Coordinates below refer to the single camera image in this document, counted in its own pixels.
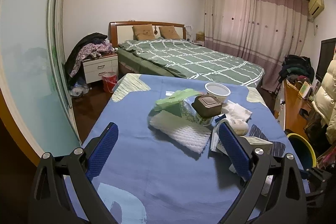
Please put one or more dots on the red plastic bucket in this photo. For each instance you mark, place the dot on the red plastic bucket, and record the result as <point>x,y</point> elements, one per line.
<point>109,81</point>

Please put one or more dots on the white paper slip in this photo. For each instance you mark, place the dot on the white paper slip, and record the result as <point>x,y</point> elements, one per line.
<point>169,93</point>

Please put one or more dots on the white tissue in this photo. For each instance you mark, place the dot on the white tissue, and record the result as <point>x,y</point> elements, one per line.
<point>235,111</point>

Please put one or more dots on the right brown pillow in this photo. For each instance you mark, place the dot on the right brown pillow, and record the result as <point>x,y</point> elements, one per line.
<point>168,32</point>

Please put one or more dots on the white bedside cabinet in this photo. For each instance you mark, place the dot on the white bedside cabinet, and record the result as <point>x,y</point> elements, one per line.
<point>94,69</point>

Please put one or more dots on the pile of clothes on cabinet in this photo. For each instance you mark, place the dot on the pile of clothes on cabinet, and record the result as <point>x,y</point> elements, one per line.
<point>92,43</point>

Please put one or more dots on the brown pillow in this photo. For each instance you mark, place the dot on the brown pillow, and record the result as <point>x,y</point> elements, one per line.
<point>168,32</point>
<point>143,32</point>

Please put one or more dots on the brown plastic food box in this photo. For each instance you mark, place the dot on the brown plastic food box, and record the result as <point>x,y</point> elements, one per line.
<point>207,106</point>

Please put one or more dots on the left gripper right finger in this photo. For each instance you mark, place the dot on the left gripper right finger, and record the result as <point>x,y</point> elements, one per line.
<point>286,201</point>

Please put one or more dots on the yellow rimmed trash bin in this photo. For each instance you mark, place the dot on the yellow rimmed trash bin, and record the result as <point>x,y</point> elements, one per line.
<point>304,150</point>

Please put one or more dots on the wall air conditioner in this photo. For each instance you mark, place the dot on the wall air conditioner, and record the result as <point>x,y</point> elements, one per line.
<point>315,7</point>

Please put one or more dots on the white foam wrap sheet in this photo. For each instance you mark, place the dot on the white foam wrap sheet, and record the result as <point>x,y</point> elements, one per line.
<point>189,134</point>

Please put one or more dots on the pink and white curtain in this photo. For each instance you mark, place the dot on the pink and white curtain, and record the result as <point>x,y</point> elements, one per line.
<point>263,32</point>

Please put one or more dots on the wooden bed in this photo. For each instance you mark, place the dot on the wooden bed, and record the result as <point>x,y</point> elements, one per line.
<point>122,31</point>

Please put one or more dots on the green checked duvet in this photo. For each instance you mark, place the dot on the green checked duvet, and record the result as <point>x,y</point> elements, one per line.
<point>183,59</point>

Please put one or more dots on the left brown pillow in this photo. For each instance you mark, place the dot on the left brown pillow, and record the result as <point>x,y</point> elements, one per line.
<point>143,32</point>

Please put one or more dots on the green plastic bag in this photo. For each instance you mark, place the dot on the green plastic bag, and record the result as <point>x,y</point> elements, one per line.
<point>179,103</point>

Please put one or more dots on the sliding wardrobe door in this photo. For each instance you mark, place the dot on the sliding wardrobe door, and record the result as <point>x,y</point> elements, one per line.
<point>31,80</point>

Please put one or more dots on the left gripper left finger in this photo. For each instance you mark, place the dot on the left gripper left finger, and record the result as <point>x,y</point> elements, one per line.
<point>49,199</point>

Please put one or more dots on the blue patterned tablecloth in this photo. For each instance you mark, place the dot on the blue patterned tablecloth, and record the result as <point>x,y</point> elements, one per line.
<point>149,177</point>

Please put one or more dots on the black monitor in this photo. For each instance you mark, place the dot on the black monitor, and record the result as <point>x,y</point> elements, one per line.
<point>326,54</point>

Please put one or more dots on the green white cardboard box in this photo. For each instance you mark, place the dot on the green white cardboard box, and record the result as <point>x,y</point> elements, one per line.
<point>256,142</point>

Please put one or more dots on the cream puffer jacket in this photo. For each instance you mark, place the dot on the cream puffer jacket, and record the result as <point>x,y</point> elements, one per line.
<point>324,101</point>

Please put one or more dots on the wooden desk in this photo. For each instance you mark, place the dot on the wooden desk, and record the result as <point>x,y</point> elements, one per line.
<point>286,110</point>

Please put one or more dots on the dark clothes pile on desk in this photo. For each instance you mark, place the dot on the dark clothes pile on desk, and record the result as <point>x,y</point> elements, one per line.
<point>296,65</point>

